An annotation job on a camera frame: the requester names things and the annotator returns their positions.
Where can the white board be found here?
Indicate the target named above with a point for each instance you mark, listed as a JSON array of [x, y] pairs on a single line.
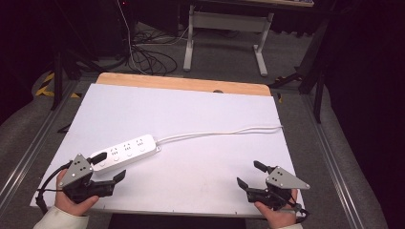
[[197, 178]]

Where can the black metal stand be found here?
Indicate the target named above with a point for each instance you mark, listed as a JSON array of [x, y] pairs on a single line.
[[58, 79], [316, 82]]

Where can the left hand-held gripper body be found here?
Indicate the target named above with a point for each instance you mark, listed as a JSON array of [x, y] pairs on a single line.
[[76, 173]]

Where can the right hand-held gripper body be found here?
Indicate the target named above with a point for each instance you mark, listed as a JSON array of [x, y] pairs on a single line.
[[280, 184]]

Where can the white metal desk frame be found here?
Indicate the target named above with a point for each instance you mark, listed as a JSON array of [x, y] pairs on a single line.
[[226, 22]]

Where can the person's right hand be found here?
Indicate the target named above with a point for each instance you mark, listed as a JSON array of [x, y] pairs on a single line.
[[277, 218]]

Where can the person's left hand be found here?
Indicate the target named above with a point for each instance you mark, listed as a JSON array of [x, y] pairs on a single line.
[[71, 205]]

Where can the yellow black floor tape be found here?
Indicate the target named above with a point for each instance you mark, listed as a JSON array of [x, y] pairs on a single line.
[[47, 87]]

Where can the aluminium rail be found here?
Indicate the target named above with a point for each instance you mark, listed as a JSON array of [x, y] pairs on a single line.
[[334, 171], [35, 140]]

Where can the white power strip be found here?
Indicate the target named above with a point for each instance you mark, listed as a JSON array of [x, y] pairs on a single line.
[[127, 152]]

